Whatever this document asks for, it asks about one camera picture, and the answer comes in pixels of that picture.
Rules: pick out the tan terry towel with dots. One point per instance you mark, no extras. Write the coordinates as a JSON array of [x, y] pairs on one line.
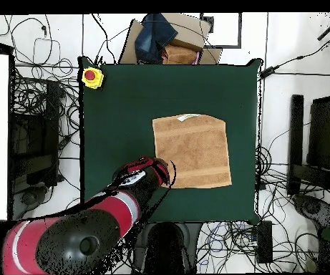
[[196, 149]]

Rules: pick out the grey stand base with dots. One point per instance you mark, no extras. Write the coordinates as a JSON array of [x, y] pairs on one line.
[[28, 197], [310, 206]]

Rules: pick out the black rectangular box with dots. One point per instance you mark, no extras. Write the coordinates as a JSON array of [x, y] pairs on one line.
[[265, 243]]

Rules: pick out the blue denim jeans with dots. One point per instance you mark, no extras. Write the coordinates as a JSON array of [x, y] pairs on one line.
[[153, 37]]

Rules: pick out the yellow emergency stop button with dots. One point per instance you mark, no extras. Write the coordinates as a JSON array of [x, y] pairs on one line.
[[91, 77]]

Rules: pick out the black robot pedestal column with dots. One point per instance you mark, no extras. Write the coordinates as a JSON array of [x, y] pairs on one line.
[[167, 246]]

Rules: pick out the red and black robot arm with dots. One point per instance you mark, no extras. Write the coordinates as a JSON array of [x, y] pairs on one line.
[[67, 243]]

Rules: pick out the orange folded towel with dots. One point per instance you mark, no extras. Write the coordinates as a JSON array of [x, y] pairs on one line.
[[179, 56]]

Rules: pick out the brown cardboard box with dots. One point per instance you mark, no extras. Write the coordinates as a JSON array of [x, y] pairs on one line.
[[190, 31]]

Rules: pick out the black power adapter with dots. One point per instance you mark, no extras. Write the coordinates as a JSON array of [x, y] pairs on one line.
[[268, 71]]

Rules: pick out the dark green table cloth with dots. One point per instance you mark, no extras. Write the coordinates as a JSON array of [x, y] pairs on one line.
[[118, 114]]

